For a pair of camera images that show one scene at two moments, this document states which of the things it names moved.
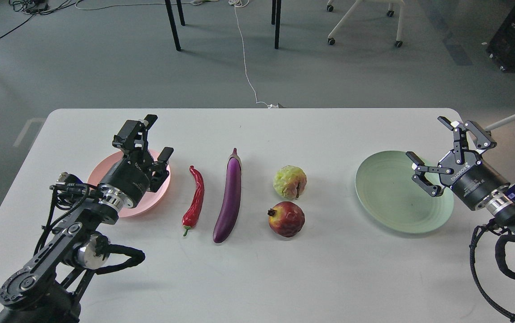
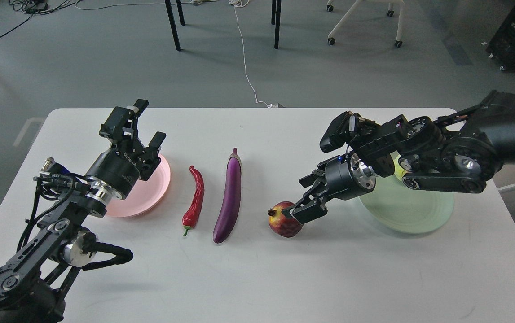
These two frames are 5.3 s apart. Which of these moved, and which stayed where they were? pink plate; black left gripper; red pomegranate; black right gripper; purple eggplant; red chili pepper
Moved: black left gripper; black right gripper
Stayed: red chili pepper; red pomegranate; purple eggplant; pink plate
